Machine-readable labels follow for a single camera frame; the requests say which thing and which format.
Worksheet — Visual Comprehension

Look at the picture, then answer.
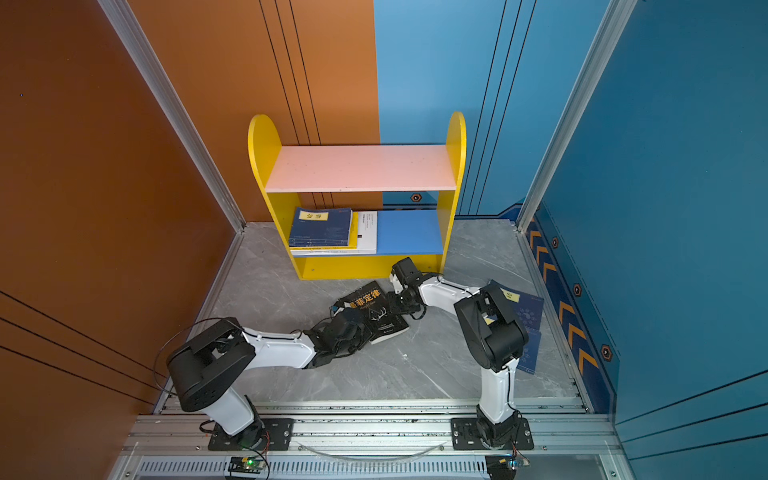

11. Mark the left aluminium corner post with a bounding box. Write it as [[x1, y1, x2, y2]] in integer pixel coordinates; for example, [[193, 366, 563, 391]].
[[98, 0, 246, 234]]

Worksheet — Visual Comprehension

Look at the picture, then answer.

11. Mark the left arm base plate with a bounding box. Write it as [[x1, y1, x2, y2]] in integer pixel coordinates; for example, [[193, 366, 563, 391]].
[[208, 418, 295, 452]]

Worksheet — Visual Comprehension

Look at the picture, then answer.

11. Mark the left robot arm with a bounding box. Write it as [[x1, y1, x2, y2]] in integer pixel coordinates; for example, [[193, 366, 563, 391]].
[[166, 309, 373, 437]]

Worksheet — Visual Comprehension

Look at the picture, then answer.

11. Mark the navy book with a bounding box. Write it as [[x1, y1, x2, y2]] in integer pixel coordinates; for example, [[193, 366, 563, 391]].
[[288, 206, 355, 249], [501, 286, 544, 331], [517, 329, 541, 375]]

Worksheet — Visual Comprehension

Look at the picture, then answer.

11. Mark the black book orange title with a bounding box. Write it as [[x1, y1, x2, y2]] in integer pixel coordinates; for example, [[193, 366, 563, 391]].
[[331, 280, 410, 344]]

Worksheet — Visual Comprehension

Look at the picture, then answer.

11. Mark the right green circuit board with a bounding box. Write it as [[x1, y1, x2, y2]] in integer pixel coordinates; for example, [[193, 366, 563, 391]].
[[485, 455, 530, 480]]

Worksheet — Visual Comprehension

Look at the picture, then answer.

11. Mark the left green circuit board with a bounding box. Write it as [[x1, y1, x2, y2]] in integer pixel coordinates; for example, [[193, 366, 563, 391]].
[[227, 456, 270, 479]]

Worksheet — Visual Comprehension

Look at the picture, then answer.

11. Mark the aluminium frame rail front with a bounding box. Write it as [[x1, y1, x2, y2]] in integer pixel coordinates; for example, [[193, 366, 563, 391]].
[[110, 397, 632, 479]]

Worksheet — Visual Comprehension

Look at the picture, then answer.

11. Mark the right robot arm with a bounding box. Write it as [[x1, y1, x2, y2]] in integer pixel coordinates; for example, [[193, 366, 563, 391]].
[[389, 257, 534, 450]]

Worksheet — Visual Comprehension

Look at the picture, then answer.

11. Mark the green circuit board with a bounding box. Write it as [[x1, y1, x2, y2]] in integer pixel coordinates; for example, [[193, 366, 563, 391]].
[[227, 456, 270, 479], [485, 455, 530, 480]]

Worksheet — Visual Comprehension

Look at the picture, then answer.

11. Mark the right aluminium corner post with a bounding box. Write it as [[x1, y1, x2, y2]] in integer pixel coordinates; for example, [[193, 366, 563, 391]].
[[515, 0, 637, 233]]

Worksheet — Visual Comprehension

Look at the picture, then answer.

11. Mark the aluminium corner post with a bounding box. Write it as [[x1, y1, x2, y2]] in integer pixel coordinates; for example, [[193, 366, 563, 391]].
[[515, 0, 637, 233], [98, 0, 246, 234]]

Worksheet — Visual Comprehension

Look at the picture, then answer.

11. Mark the white La Dame book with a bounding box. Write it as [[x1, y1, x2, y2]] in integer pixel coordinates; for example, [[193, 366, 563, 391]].
[[289, 208, 378, 257]]

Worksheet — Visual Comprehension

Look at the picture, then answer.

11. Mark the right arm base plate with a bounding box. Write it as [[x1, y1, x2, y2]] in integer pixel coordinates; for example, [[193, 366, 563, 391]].
[[450, 415, 535, 451]]

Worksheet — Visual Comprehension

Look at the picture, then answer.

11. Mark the yellow pink blue bookshelf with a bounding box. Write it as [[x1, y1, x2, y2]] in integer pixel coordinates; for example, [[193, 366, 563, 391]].
[[247, 112, 468, 280]]

